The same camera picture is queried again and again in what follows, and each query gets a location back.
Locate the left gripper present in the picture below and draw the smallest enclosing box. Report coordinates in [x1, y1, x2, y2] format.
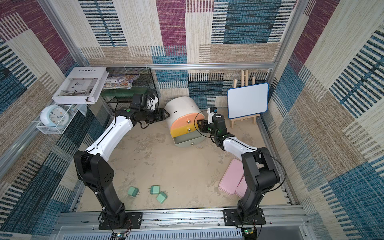
[140, 107, 171, 124]

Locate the grey bottom drawer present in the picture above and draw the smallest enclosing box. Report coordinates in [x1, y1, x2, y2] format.
[173, 131, 207, 148]

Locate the white round drawer cabinet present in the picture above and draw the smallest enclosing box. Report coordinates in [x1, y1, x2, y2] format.
[165, 97, 200, 129]

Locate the yellow drawer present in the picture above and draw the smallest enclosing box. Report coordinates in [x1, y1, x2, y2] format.
[170, 122, 196, 138]

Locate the green plug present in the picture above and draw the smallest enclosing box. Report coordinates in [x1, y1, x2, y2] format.
[127, 187, 139, 197]
[156, 192, 168, 204]
[150, 185, 161, 195]

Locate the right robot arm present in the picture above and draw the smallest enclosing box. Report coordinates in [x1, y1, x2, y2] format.
[195, 115, 280, 225]

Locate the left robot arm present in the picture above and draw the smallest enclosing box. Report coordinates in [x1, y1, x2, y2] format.
[74, 108, 170, 228]

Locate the colourful picture book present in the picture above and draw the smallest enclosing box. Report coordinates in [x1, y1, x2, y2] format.
[103, 75, 140, 90]

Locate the pink case left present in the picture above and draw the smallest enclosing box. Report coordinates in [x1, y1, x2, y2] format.
[219, 159, 244, 195]

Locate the pink case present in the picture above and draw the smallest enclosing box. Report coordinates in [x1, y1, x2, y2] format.
[235, 177, 248, 198]
[219, 159, 244, 195]

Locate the white board on easel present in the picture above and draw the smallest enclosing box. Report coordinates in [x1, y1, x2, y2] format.
[227, 70, 269, 129]

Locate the pink case right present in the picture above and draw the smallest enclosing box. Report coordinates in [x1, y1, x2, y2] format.
[235, 177, 248, 198]

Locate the white Inedia box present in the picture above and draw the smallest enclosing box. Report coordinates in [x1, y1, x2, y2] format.
[52, 67, 109, 105]

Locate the white alarm clock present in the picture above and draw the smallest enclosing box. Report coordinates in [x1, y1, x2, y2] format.
[40, 105, 71, 128]

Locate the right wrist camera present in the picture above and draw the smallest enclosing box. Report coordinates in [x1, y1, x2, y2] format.
[208, 107, 227, 136]

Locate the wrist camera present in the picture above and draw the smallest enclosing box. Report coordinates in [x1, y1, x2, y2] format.
[129, 94, 159, 111]
[208, 107, 227, 136]

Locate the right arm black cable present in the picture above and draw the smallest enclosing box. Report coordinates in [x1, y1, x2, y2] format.
[193, 110, 287, 193]

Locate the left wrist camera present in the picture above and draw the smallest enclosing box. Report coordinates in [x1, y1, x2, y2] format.
[129, 94, 159, 111]

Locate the black wire shelf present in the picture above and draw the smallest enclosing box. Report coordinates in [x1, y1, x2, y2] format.
[101, 67, 160, 112]

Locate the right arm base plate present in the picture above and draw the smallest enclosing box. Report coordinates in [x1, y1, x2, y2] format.
[223, 208, 266, 227]

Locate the clear wall tray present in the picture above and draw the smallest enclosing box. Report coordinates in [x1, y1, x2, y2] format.
[36, 105, 87, 135]

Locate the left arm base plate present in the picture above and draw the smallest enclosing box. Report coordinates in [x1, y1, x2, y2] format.
[98, 211, 143, 230]

